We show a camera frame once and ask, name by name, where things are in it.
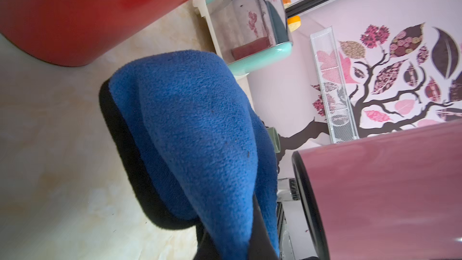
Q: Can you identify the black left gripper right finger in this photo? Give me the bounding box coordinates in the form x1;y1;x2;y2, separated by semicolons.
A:
247;195;278;260

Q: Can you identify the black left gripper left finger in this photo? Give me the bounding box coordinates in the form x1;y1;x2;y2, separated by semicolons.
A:
193;223;220;260

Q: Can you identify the blue microfiber cloth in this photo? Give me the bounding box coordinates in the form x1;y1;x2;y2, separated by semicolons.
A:
99;50;280;260

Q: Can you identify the pink thermos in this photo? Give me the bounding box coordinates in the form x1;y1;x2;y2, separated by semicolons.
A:
292;120;462;260

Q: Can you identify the red thermos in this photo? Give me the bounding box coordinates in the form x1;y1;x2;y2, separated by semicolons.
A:
1;0;188;67

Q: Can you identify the green ceramic cup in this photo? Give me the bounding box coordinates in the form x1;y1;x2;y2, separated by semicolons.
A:
267;127;281;154

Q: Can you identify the toast slice front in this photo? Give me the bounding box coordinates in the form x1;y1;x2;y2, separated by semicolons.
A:
287;16;302;33

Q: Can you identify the toast slice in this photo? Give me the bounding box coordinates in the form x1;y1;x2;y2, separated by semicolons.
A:
287;16;302;33
282;0;292;8

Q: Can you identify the mint green toaster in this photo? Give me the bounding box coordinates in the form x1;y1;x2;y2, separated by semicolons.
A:
192;0;293;77

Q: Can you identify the toast slice rear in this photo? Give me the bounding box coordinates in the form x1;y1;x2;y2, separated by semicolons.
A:
282;0;292;8

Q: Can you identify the white wire shelf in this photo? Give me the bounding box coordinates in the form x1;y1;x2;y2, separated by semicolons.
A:
310;27;359;143

